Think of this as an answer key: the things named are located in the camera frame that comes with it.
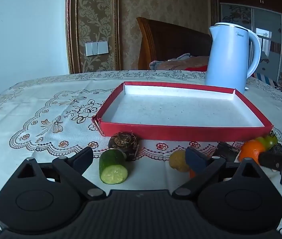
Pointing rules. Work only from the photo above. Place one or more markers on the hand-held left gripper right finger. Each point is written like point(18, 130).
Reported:
point(195, 160)

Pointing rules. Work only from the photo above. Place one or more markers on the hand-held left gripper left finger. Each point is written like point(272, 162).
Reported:
point(84, 156)

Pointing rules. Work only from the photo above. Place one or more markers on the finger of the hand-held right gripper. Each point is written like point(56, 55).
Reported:
point(270, 160)

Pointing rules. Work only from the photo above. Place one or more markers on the notched dark eggplant piece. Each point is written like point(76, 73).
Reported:
point(278, 149)

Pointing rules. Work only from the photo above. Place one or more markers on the small tan potato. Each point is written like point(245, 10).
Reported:
point(177, 160)

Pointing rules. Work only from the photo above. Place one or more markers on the green tomato with stem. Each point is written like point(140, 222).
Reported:
point(270, 142)

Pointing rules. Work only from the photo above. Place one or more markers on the orange mandarin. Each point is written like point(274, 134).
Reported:
point(249, 151)

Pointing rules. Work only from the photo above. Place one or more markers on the green cucumber piece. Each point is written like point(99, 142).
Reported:
point(112, 169)

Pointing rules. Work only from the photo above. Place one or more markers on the dark mushroom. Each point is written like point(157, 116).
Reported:
point(122, 142)

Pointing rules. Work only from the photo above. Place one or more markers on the red cardboard tray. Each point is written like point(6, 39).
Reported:
point(180, 104)

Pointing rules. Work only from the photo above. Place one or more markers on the floral lace tablecloth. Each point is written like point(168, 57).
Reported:
point(43, 99)

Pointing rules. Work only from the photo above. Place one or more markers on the brown plush blanket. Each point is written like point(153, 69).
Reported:
point(180, 63)

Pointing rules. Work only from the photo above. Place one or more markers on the white electric kettle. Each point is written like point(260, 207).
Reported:
point(225, 59)

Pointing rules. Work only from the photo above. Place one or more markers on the wooden chair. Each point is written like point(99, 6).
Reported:
point(170, 42)

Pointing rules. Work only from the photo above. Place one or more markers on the floral sliding door wardrobe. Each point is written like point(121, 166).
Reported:
point(268, 20)

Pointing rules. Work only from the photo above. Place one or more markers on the white light switch panel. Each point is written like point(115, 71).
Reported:
point(96, 47)

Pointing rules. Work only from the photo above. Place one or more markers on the gold wall moulding frame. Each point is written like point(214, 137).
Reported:
point(72, 29)

